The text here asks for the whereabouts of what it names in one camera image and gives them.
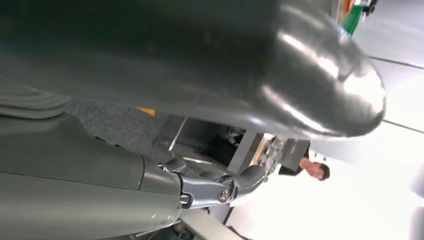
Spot steel workbench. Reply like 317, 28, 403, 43
153, 115, 286, 188

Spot grey laptop yellow label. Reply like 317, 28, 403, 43
279, 138, 311, 174

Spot person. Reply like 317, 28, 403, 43
277, 141, 331, 182

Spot green plastic crate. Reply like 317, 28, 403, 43
343, 3, 364, 36

